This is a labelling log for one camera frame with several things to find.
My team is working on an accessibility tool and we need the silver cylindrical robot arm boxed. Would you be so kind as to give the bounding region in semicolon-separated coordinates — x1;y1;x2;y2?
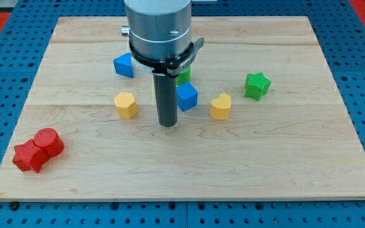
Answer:
124;0;192;60

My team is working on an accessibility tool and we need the yellow hexagon block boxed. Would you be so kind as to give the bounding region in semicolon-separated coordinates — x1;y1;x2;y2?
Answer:
113;92;138;119

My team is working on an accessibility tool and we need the wooden board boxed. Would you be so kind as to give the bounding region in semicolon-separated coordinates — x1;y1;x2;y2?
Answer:
0;16;365;202

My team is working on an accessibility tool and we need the blue cube block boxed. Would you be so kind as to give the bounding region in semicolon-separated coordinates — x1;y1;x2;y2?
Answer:
176;82;198;111

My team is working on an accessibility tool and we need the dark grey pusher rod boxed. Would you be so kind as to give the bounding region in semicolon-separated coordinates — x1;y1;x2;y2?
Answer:
153;74;177;127

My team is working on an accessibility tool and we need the green block behind rod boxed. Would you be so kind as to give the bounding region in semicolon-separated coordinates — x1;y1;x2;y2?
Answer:
176;66;191;86

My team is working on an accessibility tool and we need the yellow heart block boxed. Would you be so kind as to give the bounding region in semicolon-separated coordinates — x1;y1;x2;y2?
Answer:
210;93;232;120

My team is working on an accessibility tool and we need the blue triangle block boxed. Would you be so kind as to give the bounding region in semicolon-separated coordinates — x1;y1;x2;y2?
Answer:
113;53;134;78

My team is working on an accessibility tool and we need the green star block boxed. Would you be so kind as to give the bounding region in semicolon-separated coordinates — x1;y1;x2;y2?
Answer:
244;72;271;101

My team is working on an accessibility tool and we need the red cylinder block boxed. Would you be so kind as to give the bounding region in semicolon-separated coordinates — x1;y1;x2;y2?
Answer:
34;128;65;158

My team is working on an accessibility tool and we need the red star block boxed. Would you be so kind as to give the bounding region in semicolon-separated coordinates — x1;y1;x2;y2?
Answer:
12;139;49;173

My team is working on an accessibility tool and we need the black clamp ring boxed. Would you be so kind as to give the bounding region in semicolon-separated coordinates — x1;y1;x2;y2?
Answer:
129;37;205;77

